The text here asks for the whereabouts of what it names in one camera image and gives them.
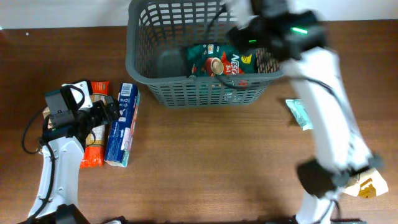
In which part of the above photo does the blue tissue box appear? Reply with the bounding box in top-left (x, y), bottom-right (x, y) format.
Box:
top-left (104, 83), bottom-right (141, 167)

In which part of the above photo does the red brown pasta packet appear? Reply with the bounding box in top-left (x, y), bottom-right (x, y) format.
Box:
top-left (80, 81), bottom-right (109, 168)

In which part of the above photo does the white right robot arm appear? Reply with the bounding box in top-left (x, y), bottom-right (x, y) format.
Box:
top-left (228, 9), bottom-right (383, 223)

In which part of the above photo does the teal white wipes packet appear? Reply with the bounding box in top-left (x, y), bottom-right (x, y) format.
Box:
top-left (285, 99), bottom-right (313, 131)

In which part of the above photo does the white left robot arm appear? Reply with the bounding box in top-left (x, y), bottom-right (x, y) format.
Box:
top-left (28, 96), bottom-right (120, 221)

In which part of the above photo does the grey plastic lattice basket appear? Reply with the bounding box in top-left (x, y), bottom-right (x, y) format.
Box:
top-left (126, 0), bottom-right (282, 108)

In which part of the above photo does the green Nescafe coffee bag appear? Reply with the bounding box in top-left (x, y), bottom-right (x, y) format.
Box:
top-left (184, 44), bottom-right (257, 77)

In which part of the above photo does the beige yellow snack bag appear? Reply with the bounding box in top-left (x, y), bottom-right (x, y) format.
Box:
top-left (343, 168), bottom-right (389, 199)

